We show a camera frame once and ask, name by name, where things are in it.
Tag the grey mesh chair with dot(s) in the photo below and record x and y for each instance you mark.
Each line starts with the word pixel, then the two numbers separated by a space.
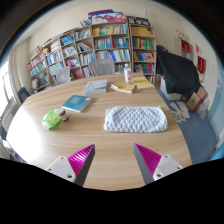
pixel 102 67

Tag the white waffle towel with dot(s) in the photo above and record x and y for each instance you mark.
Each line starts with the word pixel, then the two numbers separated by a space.
pixel 135 119

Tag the black cloth cover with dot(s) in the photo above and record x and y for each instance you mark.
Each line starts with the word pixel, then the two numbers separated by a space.
pixel 180 74

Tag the small red-label jar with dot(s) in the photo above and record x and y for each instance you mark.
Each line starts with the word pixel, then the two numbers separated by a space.
pixel 62 113

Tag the dark blue chair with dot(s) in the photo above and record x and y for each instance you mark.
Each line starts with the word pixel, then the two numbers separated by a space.
pixel 23 94

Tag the teal book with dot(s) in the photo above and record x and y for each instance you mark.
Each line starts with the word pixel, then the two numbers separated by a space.
pixel 77 103

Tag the white chair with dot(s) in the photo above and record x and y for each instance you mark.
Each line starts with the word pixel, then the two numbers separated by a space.
pixel 63 75

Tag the yellow folder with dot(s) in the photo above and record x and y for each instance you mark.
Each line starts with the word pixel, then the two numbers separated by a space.
pixel 142 83

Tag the grey book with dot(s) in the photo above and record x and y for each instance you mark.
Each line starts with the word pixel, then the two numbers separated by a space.
pixel 98 86

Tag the yellow book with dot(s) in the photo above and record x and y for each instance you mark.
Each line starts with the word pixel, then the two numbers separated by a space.
pixel 123 87

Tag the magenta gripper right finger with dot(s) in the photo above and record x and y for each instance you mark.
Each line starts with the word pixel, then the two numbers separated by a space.
pixel 154 166

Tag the cardboard box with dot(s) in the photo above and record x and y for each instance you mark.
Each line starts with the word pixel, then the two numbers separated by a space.
pixel 196 99

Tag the green plastic bag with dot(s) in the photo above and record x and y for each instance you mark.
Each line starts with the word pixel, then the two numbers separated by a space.
pixel 51 119

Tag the white plastic bottle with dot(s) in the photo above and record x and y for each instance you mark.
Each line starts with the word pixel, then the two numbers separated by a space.
pixel 127 73

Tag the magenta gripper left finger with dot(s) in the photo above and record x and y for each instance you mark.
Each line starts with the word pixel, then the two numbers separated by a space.
pixel 75 167

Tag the wooden bookshelf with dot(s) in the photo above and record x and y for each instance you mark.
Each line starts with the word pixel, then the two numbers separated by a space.
pixel 123 42

